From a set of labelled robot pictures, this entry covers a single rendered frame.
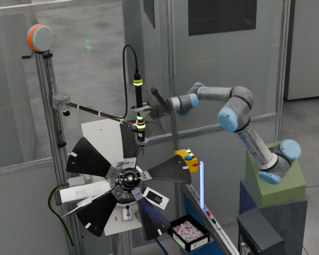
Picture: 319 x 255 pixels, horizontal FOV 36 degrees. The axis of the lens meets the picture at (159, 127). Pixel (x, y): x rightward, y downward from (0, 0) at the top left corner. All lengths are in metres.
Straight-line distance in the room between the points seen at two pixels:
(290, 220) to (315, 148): 2.56
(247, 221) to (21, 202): 1.77
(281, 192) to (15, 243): 1.95
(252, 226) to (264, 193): 0.51
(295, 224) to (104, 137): 1.25
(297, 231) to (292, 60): 3.46
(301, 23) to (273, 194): 3.54
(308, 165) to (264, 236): 2.95
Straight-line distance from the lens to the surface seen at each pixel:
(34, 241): 3.84
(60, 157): 3.30
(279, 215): 2.98
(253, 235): 2.35
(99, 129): 3.08
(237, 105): 2.47
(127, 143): 2.87
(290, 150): 2.73
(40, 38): 2.97
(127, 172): 2.76
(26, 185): 3.56
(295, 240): 3.16
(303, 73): 6.38
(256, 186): 2.89
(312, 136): 5.76
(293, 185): 2.95
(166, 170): 2.85
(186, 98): 2.67
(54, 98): 3.06
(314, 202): 4.72
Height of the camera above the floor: 2.74
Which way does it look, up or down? 28 degrees down
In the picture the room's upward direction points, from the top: 3 degrees counter-clockwise
